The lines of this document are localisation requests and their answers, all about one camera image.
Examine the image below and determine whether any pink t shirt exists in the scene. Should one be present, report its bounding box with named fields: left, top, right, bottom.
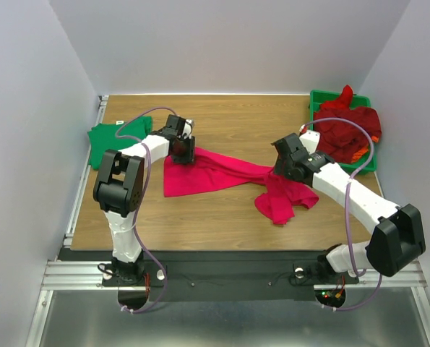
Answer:
left=163, top=147, right=319, bottom=226

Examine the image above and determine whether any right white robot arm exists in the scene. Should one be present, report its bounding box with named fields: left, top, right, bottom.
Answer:
left=272, top=131, right=426, bottom=282

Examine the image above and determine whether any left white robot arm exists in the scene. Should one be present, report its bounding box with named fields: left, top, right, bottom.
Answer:
left=93, top=114, right=195, bottom=286

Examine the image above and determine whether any dark red t shirt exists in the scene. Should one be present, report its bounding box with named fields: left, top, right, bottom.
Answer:
left=313, top=85, right=382, bottom=164

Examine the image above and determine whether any green plastic bin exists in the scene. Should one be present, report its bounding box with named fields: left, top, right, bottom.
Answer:
left=309, top=85, right=382, bottom=174

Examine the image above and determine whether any orange garment in bin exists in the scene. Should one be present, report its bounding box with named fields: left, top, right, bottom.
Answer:
left=351, top=136, right=379, bottom=163

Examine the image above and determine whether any folded green t shirt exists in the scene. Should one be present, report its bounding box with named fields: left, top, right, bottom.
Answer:
left=87, top=116, right=152, bottom=171

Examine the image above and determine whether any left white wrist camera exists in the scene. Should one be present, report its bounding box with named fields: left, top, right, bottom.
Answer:
left=183, top=119, right=194, bottom=137

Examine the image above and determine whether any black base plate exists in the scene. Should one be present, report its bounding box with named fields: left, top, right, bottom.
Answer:
left=102, top=250, right=358, bottom=301

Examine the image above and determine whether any aluminium rail frame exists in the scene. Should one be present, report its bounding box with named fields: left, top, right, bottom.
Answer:
left=25, top=94, right=430, bottom=347

